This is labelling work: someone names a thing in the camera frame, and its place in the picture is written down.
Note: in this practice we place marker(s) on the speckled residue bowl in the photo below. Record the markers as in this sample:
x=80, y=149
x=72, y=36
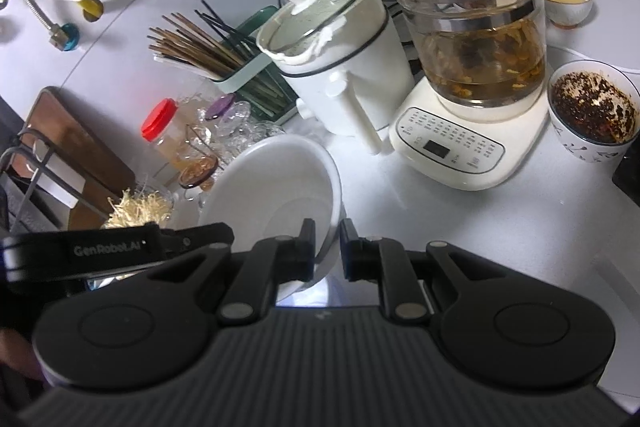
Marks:
x=592, y=112

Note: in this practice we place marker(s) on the amber glass cup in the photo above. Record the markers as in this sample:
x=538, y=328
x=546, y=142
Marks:
x=197, y=173

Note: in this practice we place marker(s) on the red-lid plastic jar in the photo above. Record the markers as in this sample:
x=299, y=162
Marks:
x=167, y=132

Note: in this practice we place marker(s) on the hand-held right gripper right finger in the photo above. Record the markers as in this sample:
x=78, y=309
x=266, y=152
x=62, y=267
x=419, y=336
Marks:
x=348, y=252

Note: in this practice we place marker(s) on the black frame dish rack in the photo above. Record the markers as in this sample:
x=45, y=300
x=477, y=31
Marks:
x=30, y=172

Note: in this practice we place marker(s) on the white electric pot with lid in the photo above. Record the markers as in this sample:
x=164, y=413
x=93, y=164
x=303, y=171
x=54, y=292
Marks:
x=345, y=57

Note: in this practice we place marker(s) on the purple glass lid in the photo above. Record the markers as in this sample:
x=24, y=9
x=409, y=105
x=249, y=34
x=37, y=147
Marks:
x=220, y=107

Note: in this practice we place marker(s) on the white leaf-print plate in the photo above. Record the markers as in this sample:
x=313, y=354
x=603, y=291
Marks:
x=270, y=202

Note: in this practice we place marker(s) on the glass kettle on white base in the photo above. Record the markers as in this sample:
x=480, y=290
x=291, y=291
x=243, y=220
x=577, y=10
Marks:
x=470, y=57

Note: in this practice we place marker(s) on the blue pipe valve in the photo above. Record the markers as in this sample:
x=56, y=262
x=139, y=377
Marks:
x=65, y=38

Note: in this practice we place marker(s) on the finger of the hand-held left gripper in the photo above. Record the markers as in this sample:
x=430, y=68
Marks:
x=200, y=237

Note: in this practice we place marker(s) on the bundle of chopsticks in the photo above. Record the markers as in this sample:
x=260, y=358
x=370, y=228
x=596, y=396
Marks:
x=195, y=44

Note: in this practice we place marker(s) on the enoki mushroom bunch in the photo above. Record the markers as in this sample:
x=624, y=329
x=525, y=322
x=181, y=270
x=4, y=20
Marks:
x=135, y=209

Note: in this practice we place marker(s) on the green chopstick holder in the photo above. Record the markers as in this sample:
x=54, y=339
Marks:
x=260, y=77

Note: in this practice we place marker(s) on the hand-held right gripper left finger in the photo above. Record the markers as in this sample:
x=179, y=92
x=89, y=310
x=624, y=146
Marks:
x=306, y=252

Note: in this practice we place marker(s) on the person's left hand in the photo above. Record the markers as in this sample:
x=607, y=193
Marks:
x=17, y=352

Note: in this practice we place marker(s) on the brown wooden cutting board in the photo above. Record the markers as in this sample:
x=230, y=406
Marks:
x=85, y=142

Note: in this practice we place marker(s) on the small white tea cup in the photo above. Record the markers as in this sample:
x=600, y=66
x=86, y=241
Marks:
x=567, y=2

